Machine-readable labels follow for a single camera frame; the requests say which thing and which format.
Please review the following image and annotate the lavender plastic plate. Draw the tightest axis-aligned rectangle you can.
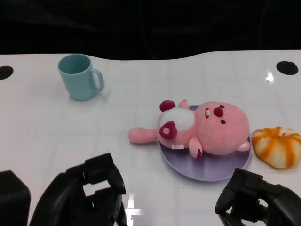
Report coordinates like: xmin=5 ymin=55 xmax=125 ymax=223
xmin=158 ymin=105 xmax=253 ymax=182

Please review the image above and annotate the orange striped toy bun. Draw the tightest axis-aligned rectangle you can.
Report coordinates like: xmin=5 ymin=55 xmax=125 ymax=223
xmin=251 ymin=126 xmax=301 ymax=169

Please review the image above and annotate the black round table grommet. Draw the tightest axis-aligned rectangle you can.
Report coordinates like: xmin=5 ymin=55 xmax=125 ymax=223
xmin=0 ymin=65 xmax=14 ymax=81
xmin=276 ymin=61 xmax=299 ymax=76

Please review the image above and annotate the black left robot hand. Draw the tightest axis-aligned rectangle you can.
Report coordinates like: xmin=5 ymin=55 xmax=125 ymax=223
xmin=0 ymin=153 xmax=129 ymax=226

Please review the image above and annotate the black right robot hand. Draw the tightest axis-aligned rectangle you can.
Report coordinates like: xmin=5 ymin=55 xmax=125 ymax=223
xmin=215 ymin=167 xmax=301 ymax=226

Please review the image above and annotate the light blue plastic mug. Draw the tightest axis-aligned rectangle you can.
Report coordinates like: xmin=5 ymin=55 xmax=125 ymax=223
xmin=57 ymin=54 xmax=104 ymax=101

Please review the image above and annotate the pink plush beaver doll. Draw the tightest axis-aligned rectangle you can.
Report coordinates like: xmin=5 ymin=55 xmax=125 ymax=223
xmin=127 ymin=99 xmax=250 ymax=160

